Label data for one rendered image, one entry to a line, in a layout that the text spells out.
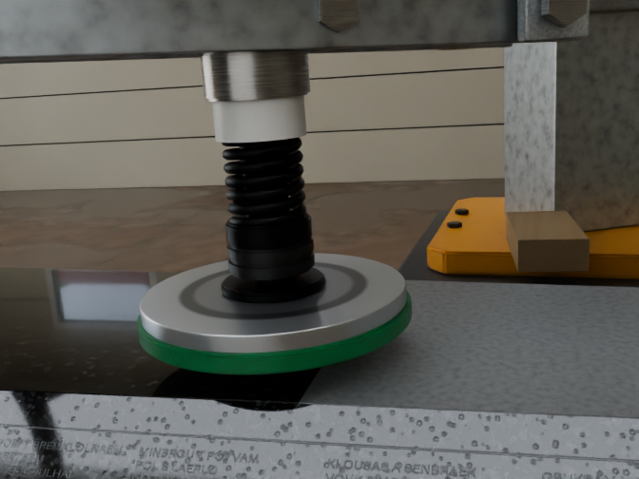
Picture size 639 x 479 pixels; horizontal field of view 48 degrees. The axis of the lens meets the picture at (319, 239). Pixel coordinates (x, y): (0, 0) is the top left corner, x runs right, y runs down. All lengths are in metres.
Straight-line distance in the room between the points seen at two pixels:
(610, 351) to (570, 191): 0.73
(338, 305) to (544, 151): 0.84
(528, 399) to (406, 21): 0.27
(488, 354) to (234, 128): 0.26
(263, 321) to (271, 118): 0.15
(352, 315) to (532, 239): 0.61
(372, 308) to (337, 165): 6.40
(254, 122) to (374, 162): 6.32
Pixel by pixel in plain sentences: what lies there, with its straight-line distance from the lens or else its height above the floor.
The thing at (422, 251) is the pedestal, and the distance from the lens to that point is 1.37.
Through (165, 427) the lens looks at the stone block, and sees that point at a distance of 0.54.
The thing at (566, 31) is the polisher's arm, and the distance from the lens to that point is 0.54.
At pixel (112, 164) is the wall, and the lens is 7.78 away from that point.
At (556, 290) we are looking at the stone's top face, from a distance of 0.74.
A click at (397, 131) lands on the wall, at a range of 6.76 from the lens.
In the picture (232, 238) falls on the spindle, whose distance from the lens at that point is 0.55.
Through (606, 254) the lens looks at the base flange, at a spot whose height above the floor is 0.78.
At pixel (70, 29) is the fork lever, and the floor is 1.13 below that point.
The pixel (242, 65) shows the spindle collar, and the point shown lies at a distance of 0.51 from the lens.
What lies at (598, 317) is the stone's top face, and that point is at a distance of 0.67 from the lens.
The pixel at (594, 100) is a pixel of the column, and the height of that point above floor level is 1.01.
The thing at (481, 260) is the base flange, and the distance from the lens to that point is 1.21.
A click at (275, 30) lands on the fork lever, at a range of 0.49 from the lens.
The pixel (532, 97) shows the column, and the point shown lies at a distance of 1.34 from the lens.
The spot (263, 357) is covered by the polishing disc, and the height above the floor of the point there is 0.91.
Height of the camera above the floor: 1.09
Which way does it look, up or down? 14 degrees down
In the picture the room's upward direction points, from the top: 4 degrees counter-clockwise
